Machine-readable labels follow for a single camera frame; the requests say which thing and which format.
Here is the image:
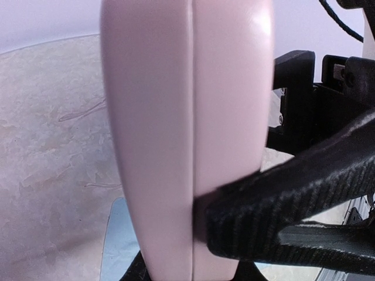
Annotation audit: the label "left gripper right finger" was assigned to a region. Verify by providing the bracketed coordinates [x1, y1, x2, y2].
[194, 110, 374, 275]

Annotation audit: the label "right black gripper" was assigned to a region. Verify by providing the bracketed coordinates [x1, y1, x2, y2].
[268, 50, 374, 154]

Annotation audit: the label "clear pink glasses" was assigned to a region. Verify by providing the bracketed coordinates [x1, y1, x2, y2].
[56, 98, 121, 190]

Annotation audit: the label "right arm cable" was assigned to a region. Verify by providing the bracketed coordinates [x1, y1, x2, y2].
[318, 0, 366, 42]

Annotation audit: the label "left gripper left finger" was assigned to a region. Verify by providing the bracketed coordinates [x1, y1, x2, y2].
[120, 251, 152, 281]

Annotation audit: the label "pink glasses case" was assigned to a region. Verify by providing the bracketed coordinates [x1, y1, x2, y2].
[100, 1, 274, 280]

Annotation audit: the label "large blue cleaning cloth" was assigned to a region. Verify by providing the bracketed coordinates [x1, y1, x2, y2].
[100, 197, 139, 281]

